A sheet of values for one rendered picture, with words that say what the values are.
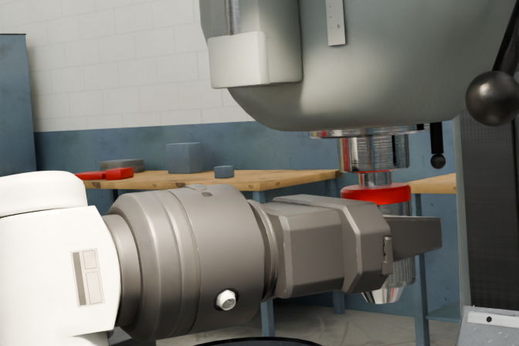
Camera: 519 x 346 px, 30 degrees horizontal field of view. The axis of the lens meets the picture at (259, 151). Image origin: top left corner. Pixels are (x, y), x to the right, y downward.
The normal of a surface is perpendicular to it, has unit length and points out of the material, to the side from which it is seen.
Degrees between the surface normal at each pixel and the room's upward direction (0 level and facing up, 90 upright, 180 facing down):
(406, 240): 90
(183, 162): 90
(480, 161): 90
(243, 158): 90
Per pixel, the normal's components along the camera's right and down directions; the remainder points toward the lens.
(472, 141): -0.67, 0.08
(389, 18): -0.04, 0.26
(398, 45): 0.16, 0.41
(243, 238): 0.41, -0.34
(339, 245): 0.47, 0.02
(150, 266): -0.30, -0.03
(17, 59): 0.74, -0.02
